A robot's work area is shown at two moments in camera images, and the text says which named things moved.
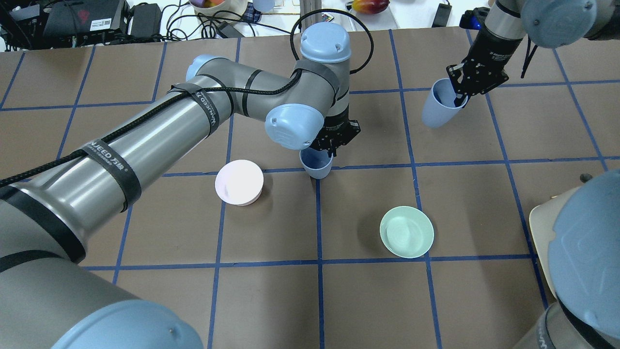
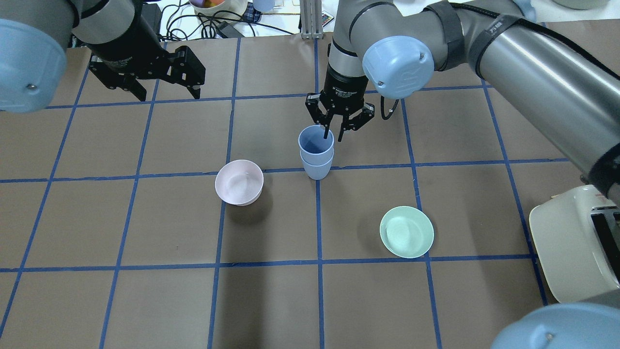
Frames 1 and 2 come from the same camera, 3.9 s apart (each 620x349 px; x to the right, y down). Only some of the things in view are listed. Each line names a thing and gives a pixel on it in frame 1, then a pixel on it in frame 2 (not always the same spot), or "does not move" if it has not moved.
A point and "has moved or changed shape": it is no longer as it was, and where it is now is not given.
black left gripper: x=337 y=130 → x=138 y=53
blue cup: x=439 y=108 has moved or changed shape
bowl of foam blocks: x=219 y=11 does not move
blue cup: x=317 y=164 does not move
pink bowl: x=239 y=182 does not move
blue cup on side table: x=264 y=6 does not move
